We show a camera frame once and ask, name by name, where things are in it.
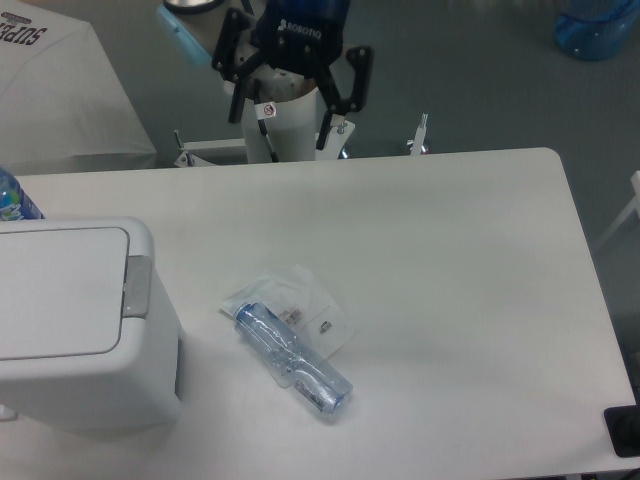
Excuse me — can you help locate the blue labelled drink bottle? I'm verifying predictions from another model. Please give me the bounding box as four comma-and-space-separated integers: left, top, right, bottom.
1, 168, 45, 221

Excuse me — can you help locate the blue water jug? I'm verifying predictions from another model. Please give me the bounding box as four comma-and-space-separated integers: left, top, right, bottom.
552, 0, 639, 61

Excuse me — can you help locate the clear empty plastic bottle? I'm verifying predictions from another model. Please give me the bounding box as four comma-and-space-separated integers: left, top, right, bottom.
235, 303, 353, 418

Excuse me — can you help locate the clear plastic bag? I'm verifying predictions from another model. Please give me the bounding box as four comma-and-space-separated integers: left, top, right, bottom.
221, 264, 354, 359

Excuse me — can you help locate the black device at table edge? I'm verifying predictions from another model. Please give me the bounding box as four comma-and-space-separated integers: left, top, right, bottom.
604, 405, 639, 458

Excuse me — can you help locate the white printed cloth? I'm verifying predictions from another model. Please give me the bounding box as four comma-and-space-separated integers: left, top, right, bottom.
1, 1, 156, 167

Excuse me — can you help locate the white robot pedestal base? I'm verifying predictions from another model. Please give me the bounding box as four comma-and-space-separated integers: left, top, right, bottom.
174, 89, 355, 168

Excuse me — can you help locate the white push-lid trash can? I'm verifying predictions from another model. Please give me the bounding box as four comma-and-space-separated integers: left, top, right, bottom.
1, 217, 185, 430

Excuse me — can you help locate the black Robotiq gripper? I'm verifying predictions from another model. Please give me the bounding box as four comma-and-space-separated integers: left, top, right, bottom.
210, 0, 375, 151

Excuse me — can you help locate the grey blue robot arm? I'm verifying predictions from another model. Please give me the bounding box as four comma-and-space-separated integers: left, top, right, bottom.
157, 1, 374, 149

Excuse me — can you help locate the white frame at right edge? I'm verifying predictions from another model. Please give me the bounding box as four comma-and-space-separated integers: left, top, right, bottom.
594, 171, 639, 251

